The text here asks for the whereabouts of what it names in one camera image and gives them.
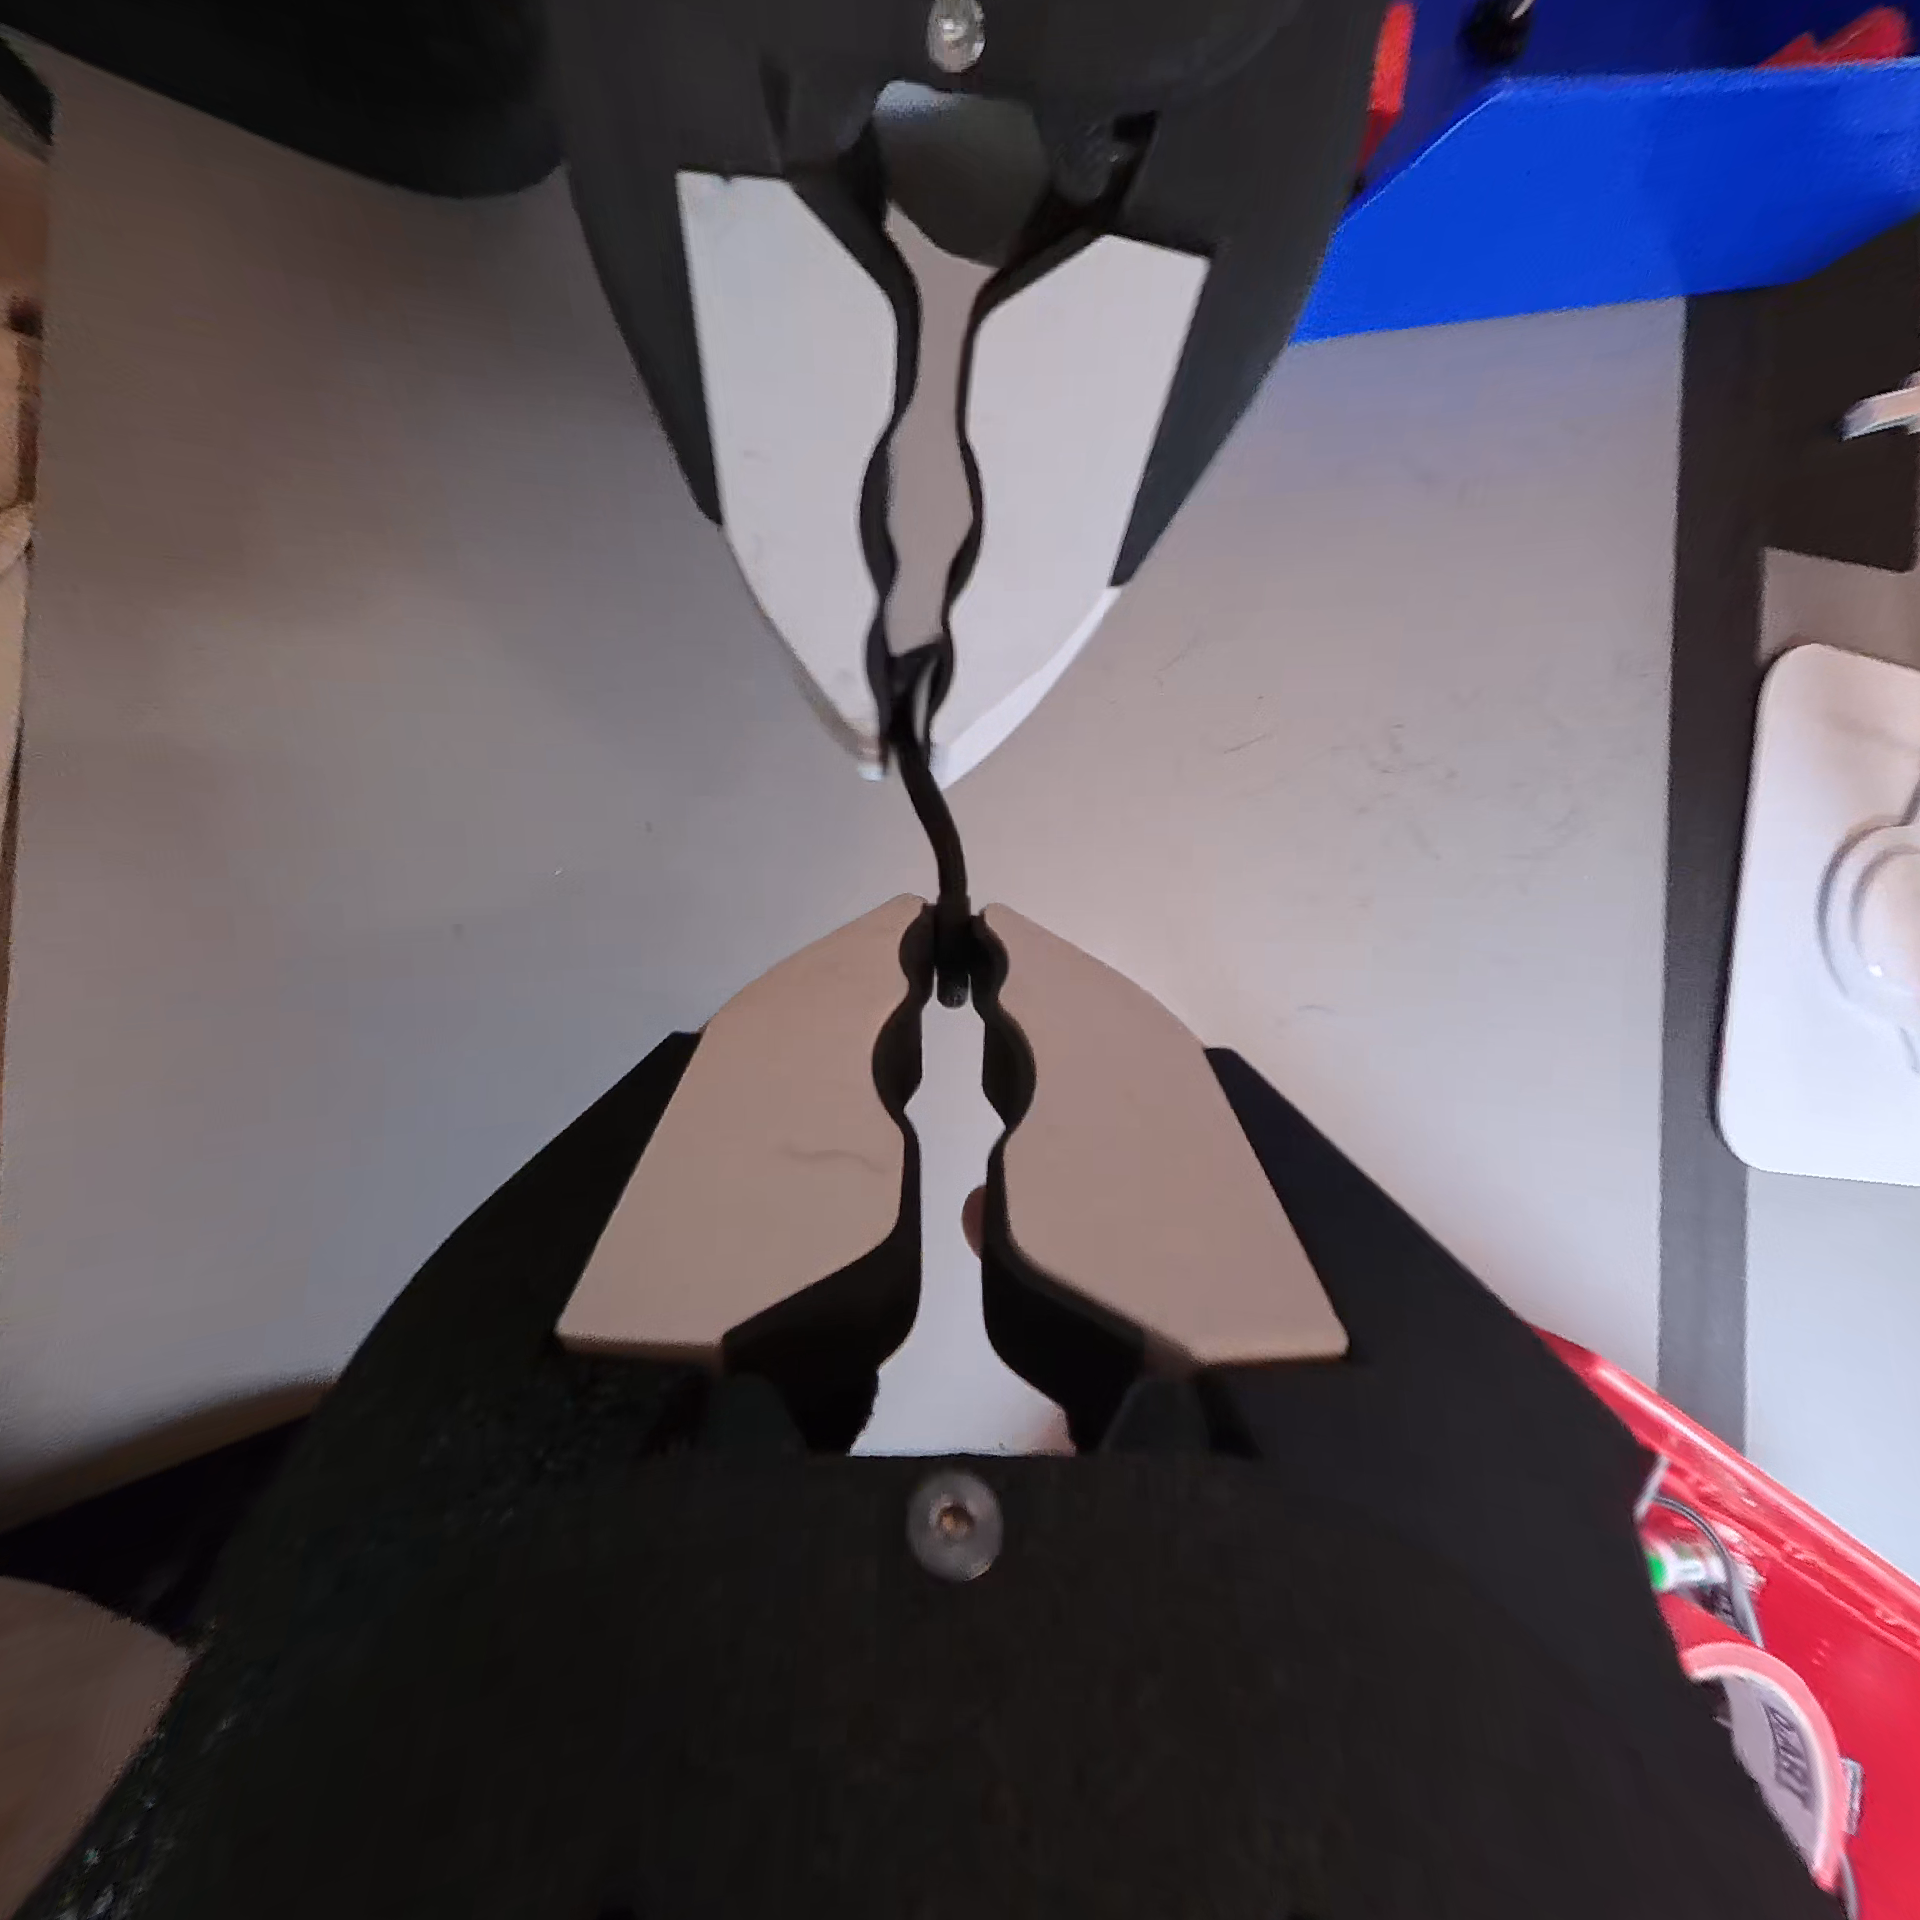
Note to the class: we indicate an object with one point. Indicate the blue plastic bin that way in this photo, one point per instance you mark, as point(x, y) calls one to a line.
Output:
point(1620, 196)

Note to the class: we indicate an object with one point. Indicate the pink tape roll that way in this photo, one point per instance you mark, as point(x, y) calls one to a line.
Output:
point(1786, 1770)

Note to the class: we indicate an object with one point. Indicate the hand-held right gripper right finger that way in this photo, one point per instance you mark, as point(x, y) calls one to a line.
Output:
point(1155, 1172)

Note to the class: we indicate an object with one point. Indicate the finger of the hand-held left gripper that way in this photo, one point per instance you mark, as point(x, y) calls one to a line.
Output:
point(780, 436)
point(1080, 452)

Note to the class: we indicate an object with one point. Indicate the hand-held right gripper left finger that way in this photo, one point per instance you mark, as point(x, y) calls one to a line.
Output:
point(763, 1172)

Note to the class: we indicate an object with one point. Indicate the person's beige hoodie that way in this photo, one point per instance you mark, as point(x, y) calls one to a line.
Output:
point(75, 1741)

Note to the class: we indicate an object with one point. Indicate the black chair armrest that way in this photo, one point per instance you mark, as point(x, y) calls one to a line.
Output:
point(269, 76)

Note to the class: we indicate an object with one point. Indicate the red plastic bin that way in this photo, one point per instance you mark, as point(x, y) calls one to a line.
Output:
point(1844, 1517)

